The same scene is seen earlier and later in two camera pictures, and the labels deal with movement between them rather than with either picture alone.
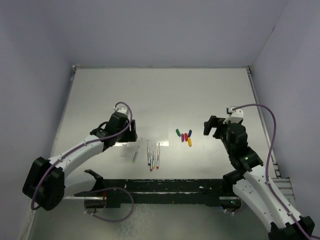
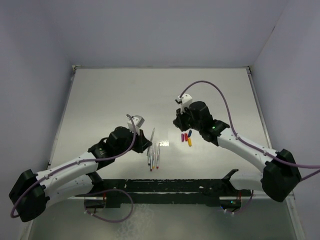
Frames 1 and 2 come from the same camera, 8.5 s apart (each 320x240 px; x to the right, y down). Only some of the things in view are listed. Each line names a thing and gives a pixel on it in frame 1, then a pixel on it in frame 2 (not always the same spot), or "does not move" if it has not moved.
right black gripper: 213,122 → 178,121
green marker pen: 137,150 → 152,135
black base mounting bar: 118,193 does not move
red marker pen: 158,156 does not move
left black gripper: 131,136 → 142,143
